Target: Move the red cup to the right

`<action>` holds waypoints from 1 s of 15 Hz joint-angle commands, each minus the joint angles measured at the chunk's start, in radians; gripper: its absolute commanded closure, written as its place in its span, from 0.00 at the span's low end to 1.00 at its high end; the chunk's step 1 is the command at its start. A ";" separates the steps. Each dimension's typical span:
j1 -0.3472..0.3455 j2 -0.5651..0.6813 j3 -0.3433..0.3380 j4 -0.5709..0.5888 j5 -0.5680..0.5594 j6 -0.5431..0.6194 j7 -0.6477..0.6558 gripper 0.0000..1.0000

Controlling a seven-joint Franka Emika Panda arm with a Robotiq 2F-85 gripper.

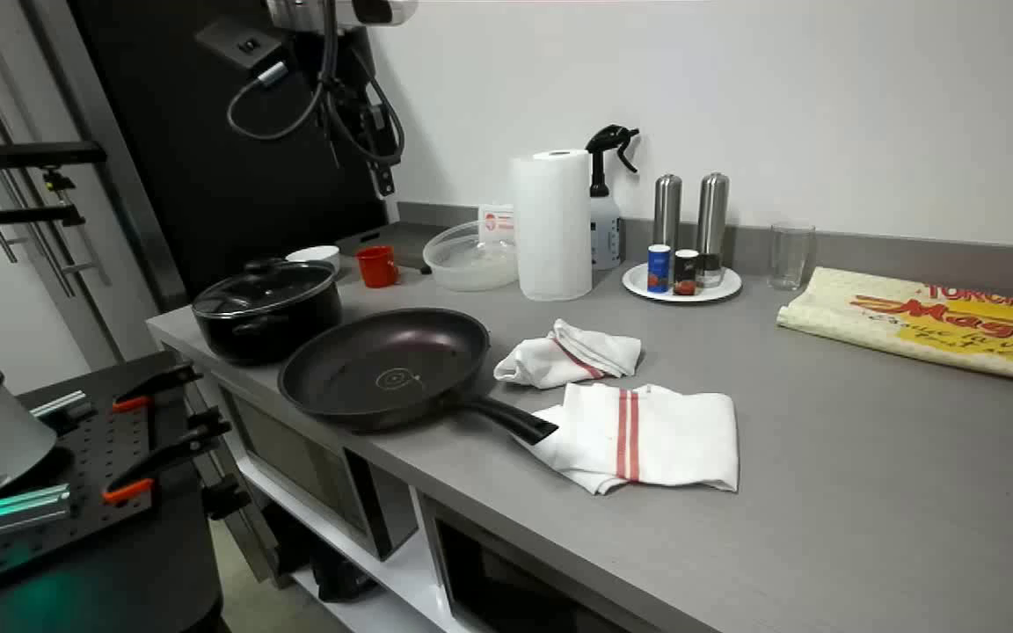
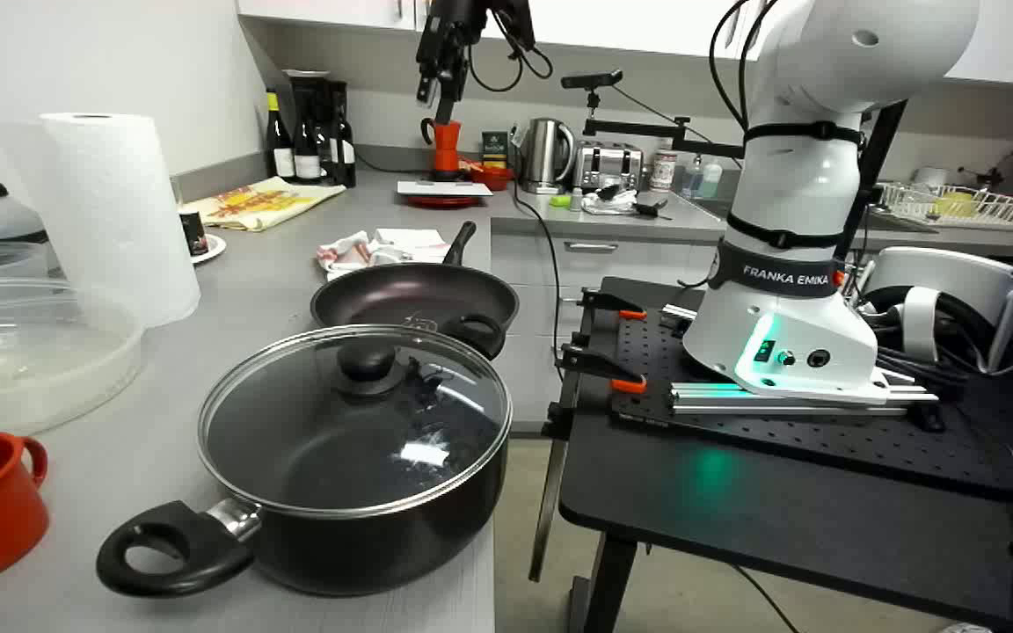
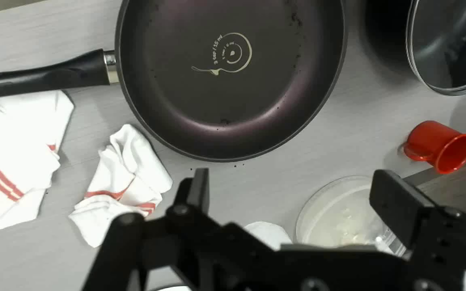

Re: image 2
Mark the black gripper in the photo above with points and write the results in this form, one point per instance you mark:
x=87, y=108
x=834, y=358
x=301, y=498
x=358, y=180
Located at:
x=452, y=33

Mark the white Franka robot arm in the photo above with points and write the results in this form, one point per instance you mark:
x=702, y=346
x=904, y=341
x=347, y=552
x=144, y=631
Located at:
x=801, y=176

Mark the red moka pot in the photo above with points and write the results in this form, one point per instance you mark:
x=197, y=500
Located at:
x=444, y=154

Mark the small green box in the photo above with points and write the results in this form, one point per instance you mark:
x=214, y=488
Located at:
x=494, y=145

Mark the flat white box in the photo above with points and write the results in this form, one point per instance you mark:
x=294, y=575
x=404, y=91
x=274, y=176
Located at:
x=442, y=189

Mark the small red bowl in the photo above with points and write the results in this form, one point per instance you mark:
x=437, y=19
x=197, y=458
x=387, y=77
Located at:
x=494, y=176

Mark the red plate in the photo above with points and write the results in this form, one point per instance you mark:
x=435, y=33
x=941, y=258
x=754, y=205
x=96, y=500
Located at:
x=442, y=203

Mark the black coffee machine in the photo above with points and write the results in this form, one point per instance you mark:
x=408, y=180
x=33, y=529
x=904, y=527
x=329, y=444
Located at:
x=319, y=99

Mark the steel electric kettle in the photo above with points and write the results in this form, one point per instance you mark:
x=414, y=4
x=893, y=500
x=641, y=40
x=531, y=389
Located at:
x=547, y=161

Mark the white red-striped dish towel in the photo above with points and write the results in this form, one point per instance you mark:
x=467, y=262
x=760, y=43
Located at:
x=403, y=249

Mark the green sponge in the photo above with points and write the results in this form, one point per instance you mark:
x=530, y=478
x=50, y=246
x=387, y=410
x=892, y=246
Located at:
x=565, y=203

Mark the dark wine bottle white label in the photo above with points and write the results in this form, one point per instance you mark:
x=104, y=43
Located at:
x=278, y=154

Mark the silver toaster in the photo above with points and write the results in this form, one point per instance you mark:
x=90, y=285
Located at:
x=614, y=164

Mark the dark frying pan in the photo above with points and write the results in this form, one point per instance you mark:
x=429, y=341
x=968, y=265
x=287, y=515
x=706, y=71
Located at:
x=414, y=292

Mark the yellow patterned cloth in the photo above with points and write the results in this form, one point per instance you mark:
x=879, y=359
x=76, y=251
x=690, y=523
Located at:
x=263, y=205

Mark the clear plastic bottle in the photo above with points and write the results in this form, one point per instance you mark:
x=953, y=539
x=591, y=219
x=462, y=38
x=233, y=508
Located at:
x=666, y=174
x=707, y=176

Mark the small white saucer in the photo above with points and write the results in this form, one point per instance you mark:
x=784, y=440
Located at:
x=214, y=249

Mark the small dark jar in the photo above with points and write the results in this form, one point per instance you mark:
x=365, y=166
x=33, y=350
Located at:
x=196, y=234

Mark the black clamp with orange tip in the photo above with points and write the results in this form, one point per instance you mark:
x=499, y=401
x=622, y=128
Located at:
x=627, y=386
x=630, y=316

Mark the white paper towel roll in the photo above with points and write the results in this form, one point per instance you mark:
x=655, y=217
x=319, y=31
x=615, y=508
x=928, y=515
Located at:
x=119, y=223

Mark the glass pot lid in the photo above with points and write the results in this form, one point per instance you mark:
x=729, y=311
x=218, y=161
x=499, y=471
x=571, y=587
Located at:
x=333, y=444

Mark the black cooking pot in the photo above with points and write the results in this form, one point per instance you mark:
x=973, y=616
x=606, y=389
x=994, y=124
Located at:
x=387, y=546

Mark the aluminium rails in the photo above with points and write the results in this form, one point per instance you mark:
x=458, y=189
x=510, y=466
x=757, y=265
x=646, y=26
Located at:
x=790, y=400

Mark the clear plastic bowl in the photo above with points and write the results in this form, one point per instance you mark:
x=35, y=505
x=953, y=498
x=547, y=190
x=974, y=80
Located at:
x=26, y=355

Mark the black perforated mounting board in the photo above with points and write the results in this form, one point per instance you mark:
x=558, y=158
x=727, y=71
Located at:
x=834, y=440

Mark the white VR headset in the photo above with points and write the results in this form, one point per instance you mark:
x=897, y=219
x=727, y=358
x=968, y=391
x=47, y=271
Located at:
x=941, y=277

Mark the black table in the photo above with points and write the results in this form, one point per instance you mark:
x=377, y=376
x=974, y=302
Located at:
x=790, y=505

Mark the dish rack with dishes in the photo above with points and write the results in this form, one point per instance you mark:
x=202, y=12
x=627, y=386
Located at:
x=987, y=210

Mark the black stand camera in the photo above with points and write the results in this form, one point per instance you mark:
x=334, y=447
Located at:
x=591, y=80

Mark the white wall cabinets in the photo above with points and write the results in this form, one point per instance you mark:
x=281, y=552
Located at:
x=599, y=23

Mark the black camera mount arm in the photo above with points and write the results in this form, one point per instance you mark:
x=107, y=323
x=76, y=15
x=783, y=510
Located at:
x=649, y=128

